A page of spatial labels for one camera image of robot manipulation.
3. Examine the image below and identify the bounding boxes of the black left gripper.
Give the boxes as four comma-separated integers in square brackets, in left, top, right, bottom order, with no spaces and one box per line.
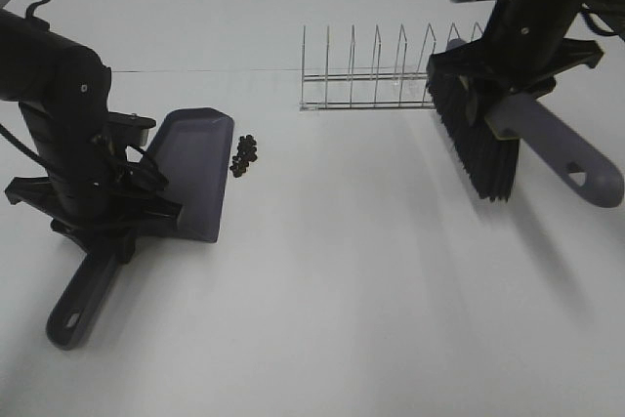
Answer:
[5,163,184,264]

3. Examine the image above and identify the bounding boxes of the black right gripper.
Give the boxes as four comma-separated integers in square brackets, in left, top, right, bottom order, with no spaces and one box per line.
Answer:
[427,38,604,98]

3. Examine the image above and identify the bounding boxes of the grey hand brush black bristles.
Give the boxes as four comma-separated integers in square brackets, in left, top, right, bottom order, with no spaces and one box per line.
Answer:
[427,39,624,208]

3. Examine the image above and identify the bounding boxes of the grey plastic dustpan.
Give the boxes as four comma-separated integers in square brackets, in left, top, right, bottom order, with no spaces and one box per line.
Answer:
[46,107,234,350]

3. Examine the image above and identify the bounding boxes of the pile of coffee beans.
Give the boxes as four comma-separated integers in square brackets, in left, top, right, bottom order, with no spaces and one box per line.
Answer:
[229,135,258,178]

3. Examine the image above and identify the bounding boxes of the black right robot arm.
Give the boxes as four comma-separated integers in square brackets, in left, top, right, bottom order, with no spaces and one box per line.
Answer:
[427,0,598,99]

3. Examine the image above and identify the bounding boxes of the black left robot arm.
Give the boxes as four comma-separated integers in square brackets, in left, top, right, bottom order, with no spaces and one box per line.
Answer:
[1,11,182,264]

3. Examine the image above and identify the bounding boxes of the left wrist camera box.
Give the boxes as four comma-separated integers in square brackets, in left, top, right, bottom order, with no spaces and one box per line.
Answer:
[108,111,156,147]

